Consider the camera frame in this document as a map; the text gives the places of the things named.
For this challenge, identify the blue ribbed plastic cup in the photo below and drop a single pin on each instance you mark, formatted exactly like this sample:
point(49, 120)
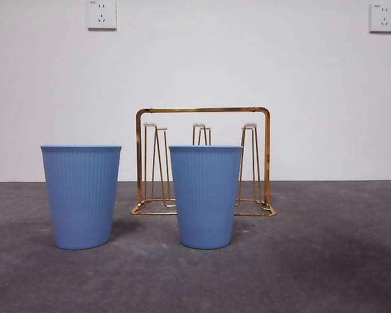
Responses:
point(81, 195)
point(205, 195)

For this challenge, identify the white wall socket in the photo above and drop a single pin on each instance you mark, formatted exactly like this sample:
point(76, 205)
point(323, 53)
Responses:
point(101, 16)
point(383, 18)

